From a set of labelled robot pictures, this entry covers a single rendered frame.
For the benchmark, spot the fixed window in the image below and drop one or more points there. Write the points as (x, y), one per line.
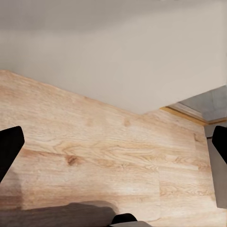
(204, 109)

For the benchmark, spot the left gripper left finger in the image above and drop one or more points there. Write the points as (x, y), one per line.
(11, 142)

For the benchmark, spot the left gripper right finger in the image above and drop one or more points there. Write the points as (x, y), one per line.
(219, 140)

